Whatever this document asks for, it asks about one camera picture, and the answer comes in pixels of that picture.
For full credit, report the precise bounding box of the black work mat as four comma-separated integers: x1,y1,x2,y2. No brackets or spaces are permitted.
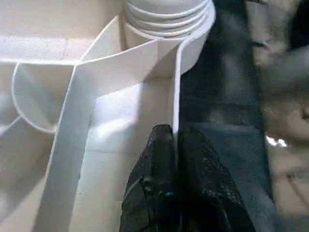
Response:
179,0,277,232

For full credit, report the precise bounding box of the white plastic table top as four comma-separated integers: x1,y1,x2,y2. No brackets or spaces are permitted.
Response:
0,0,217,232

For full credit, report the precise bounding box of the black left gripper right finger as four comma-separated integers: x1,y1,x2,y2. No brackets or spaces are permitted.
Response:
179,130,256,232

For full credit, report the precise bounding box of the white plastic table leg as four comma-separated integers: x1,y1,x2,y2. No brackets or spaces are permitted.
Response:
124,0,216,40

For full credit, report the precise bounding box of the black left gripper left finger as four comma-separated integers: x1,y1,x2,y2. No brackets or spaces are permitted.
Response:
119,123,179,232

